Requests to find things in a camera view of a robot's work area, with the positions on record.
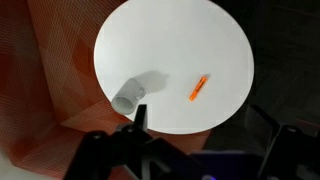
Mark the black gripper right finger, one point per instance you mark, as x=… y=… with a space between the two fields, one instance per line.
x=290 y=150

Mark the orange marker pen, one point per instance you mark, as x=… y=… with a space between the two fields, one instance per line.
x=198 y=88

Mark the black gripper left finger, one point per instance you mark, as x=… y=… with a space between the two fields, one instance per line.
x=141 y=116

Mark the grey ceramic mug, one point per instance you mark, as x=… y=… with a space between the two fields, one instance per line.
x=128 y=95

